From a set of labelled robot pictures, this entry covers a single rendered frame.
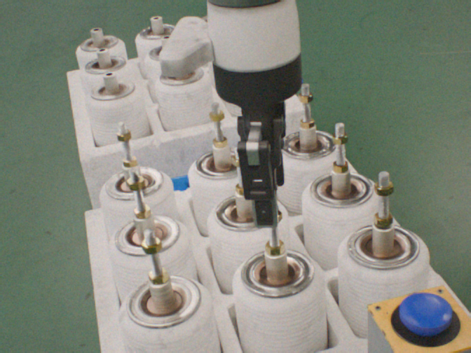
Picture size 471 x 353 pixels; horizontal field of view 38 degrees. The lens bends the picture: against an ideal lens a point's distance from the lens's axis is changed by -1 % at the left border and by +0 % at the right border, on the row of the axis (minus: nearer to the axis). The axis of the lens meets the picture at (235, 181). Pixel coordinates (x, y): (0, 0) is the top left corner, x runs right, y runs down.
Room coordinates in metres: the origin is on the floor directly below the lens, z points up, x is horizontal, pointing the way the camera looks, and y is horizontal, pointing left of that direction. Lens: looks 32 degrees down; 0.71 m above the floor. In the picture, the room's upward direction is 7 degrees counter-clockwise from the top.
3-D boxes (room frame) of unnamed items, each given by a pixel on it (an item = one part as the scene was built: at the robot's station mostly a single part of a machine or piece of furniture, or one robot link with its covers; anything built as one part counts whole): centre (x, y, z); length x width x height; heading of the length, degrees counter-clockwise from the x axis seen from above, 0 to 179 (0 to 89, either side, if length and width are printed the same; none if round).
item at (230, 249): (0.66, -0.01, 0.16); 0.10 x 0.10 x 0.18
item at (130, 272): (0.64, 0.11, 0.16); 0.10 x 0.10 x 0.18
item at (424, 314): (0.39, -0.13, 0.32); 0.04 x 0.04 x 0.02
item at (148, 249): (0.52, 0.09, 0.32); 0.02 x 0.02 x 0.01; 29
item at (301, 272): (0.54, -0.03, 0.25); 0.08 x 0.08 x 0.01
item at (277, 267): (0.54, -0.03, 0.26); 0.02 x 0.02 x 0.03
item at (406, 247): (0.57, -0.15, 0.25); 0.08 x 0.08 x 0.01
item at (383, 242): (0.57, -0.15, 0.26); 0.02 x 0.02 x 0.03
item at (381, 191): (0.57, -0.15, 0.33); 0.02 x 0.02 x 0.01; 3
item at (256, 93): (0.54, -0.03, 0.45); 0.08 x 0.08 x 0.09
